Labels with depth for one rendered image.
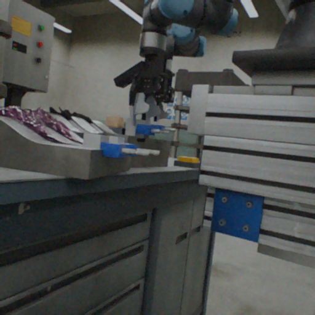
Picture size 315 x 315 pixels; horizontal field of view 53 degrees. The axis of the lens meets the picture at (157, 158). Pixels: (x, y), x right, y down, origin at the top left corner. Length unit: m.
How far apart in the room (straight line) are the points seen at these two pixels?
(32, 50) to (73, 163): 1.23
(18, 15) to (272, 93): 1.40
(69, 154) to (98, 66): 9.08
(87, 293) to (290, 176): 0.56
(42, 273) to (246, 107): 0.51
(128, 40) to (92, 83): 1.62
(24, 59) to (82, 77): 8.24
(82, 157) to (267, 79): 0.34
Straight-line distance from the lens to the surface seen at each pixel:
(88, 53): 9.98
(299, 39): 0.56
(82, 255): 0.80
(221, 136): 0.57
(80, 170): 0.59
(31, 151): 0.63
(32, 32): 1.79
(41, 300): 0.75
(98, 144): 0.64
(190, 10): 0.85
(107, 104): 9.20
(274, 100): 0.55
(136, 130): 0.91
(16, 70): 1.71
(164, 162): 1.07
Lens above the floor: 0.88
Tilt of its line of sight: 3 degrees down
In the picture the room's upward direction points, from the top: 7 degrees clockwise
